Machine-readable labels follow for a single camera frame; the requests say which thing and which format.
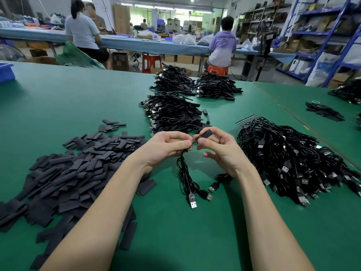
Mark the black tripod stand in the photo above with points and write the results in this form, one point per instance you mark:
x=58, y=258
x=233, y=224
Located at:
x=266, y=45

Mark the white plastic bag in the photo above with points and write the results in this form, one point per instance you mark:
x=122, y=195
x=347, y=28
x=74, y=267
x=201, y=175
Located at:
x=322, y=71

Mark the person's left forearm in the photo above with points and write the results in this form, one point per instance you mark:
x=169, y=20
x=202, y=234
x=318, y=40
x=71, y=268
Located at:
x=96, y=225

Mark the green plastic bag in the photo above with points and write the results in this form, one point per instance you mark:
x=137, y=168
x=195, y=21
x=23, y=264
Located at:
x=80, y=56

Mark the pile of black sleeve strips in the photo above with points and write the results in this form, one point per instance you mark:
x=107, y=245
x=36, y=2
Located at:
x=62, y=180

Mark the small upright cardboard box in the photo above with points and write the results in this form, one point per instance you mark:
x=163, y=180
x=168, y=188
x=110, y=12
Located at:
x=120, y=61

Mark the orange plastic stool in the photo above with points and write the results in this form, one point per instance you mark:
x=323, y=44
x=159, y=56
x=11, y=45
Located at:
x=218, y=70

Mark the open cardboard box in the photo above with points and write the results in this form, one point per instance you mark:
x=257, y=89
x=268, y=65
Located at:
x=42, y=60

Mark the red plastic stool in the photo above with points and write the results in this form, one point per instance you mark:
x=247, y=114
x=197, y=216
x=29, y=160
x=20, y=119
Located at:
x=152, y=63

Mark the person's left hand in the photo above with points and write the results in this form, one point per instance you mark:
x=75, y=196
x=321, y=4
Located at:
x=163, y=148

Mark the person's right hand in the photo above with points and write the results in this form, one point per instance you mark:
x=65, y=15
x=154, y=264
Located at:
x=225, y=150

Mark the blue plastic bin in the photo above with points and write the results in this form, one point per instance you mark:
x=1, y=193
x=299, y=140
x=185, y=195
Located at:
x=6, y=72

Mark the dark storage shelf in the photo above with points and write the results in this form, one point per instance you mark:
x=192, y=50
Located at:
x=259, y=19

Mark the blue metal shelving rack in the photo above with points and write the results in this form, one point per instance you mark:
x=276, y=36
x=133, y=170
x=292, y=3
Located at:
x=318, y=11

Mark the black sleeve piece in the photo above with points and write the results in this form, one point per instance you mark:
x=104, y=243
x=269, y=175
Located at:
x=206, y=134

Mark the long blue work table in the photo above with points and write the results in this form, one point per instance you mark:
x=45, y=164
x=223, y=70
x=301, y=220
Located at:
x=34, y=36

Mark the person's right forearm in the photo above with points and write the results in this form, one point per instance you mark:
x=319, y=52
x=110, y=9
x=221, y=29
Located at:
x=273, y=225

